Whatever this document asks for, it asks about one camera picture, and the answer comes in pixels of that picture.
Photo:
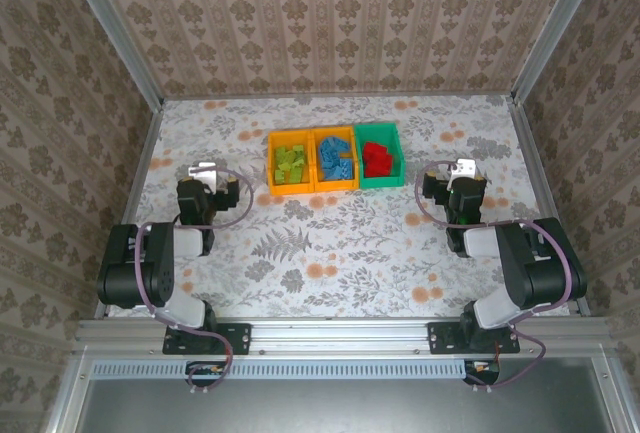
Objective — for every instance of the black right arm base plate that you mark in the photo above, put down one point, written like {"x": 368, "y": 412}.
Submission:
{"x": 440, "y": 338}

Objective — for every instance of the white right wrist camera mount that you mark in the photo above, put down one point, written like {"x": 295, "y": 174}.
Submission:
{"x": 464, "y": 168}

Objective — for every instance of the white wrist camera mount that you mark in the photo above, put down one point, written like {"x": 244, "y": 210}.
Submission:
{"x": 205, "y": 173}
{"x": 464, "y": 168}

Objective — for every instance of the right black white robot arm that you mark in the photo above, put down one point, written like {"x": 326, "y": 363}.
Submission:
{"x": 540, "y": 273}

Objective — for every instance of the aluminium left frame post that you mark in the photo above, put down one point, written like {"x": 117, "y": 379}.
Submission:
{"x": 116, "y": 33}

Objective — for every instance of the grey metal lower panel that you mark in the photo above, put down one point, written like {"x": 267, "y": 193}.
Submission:
{"x": 340, "y": 408}

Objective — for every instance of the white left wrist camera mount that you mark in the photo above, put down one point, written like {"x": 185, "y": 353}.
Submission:
{"x": 205, "y": 173}

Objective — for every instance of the aluminium left side rail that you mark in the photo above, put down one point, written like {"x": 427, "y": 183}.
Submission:
{"x": 131, "y": 203}

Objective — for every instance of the large blue lego brick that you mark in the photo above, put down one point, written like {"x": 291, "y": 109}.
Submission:
{"x": 336, "y": 144}

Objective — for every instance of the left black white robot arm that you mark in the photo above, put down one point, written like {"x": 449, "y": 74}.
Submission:
{"x": 150, "y": 263}

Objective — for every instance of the orange plastic bin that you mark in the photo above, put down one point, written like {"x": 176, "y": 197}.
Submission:
{"x": 335, "y": 186}
{"x": 290, "y": 189}

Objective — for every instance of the aluminium right frame post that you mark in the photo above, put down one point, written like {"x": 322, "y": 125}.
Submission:
{"x": 556, "y": 28}

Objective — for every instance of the aluminium frame post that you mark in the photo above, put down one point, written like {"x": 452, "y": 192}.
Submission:
{"x": 556, "y": 28}
{"x": 116, "y": 33}

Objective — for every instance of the floral patterned table cover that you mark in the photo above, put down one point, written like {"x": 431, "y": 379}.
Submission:
{"x": 350, "y": 298}

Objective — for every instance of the small red lego brick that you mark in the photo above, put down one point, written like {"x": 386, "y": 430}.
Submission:
{"x": 371, "y": 148}

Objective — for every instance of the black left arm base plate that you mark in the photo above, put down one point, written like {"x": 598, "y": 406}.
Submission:
{"x": 240, "y": 338}

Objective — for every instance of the aluminium front frame rail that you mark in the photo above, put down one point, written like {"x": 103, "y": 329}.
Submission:
{"x": 340, "y": 335}

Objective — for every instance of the green plastic bin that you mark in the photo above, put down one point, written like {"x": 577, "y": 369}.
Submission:
{"x": 382, "y": 182}

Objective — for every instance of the aluminium right side rail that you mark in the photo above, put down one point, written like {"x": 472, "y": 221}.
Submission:
{"x": 526, "y": 128}

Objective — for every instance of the small lime green lego brick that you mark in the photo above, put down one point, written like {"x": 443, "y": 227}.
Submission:
{"x": 281, "y": 165}

